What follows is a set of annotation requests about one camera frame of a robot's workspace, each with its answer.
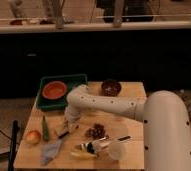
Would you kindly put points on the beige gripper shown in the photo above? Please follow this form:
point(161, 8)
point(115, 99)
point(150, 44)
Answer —
point(72, 126)

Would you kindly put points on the wooden black board eraser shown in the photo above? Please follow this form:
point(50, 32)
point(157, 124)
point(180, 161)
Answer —
point(61, 130)

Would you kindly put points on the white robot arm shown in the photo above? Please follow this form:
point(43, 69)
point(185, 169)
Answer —
point(166, 125)

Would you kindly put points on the dark grape bunch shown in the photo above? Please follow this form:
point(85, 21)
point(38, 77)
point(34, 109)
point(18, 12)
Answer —
point(96, 132)

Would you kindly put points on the yellow banana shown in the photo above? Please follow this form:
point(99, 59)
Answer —
point(82, 154)

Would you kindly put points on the green cucumber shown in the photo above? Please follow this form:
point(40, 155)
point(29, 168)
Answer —
point(45, 130)

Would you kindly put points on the silver fork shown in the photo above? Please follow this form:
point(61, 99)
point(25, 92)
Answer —
point(83, 146)

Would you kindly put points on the blue grey cloth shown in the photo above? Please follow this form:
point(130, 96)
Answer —
point(49, 151)

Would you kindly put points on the orange bowl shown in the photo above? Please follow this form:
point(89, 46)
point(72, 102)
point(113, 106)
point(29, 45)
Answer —
point(54, 90)

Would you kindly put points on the red yellow apple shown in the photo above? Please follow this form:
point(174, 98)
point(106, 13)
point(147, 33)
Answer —
point(33, 137)

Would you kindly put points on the green plastic tray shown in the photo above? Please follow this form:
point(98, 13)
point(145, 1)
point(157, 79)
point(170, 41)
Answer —
point(72, 81)

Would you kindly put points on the white cup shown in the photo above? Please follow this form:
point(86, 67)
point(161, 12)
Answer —
point(116, 150)

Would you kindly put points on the dark brown bowl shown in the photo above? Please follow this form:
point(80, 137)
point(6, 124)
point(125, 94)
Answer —
point(110, 87)

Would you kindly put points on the black handled knife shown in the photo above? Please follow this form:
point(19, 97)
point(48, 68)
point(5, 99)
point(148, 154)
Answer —
point(122, 139)

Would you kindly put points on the black chair frame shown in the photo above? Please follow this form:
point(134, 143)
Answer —
point(15, 129)

